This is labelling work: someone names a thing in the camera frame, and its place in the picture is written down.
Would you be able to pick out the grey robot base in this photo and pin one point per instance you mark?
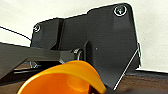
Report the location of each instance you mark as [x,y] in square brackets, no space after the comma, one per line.
[106,36]

